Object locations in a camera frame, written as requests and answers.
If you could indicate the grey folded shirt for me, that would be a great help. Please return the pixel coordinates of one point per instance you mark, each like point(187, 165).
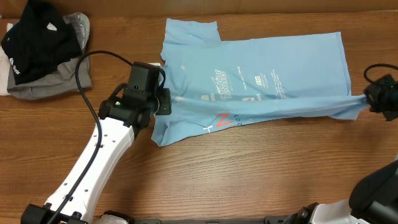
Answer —
point(63, 79)

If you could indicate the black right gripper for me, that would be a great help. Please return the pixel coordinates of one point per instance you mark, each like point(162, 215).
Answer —
point(372, 91)

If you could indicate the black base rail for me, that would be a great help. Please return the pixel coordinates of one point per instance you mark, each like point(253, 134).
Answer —
point(111, 219)

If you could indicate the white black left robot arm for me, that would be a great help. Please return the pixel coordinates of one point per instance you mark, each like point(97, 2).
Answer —
point(120, 118)

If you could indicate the black folded shirt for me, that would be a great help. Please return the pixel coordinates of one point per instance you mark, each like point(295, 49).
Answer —
point(39, 42)

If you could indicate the white folded shirt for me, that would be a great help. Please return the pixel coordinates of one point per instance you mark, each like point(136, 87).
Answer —
point(4, 75)

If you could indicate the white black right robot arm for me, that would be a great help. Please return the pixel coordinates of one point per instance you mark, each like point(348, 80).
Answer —
point(374, 198)

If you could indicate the light blue t-shirt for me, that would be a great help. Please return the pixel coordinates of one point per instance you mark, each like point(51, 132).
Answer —
point(217, 84)

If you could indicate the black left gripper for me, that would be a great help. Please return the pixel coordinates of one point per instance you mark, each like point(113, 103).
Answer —
point(165, 106)

